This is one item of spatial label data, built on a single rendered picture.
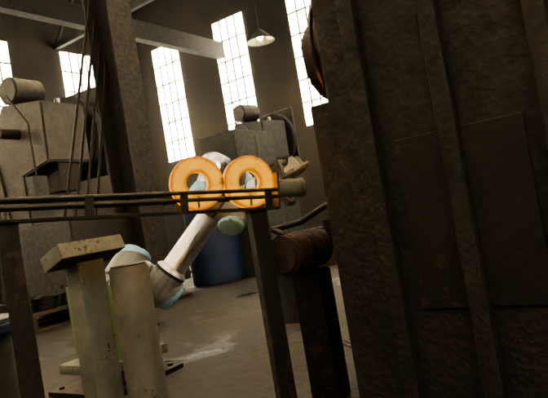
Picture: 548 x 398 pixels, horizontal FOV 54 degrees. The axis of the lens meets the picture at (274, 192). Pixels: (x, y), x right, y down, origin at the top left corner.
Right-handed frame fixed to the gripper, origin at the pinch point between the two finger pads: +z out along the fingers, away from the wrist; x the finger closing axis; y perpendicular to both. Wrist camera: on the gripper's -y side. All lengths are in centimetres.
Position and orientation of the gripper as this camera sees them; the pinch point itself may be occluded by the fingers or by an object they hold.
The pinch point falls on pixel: (306, 165)
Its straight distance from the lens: 190.7
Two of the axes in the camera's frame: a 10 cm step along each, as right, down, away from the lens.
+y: -4.0, -8.9, 2.1
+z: 7.1, -4.5, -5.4
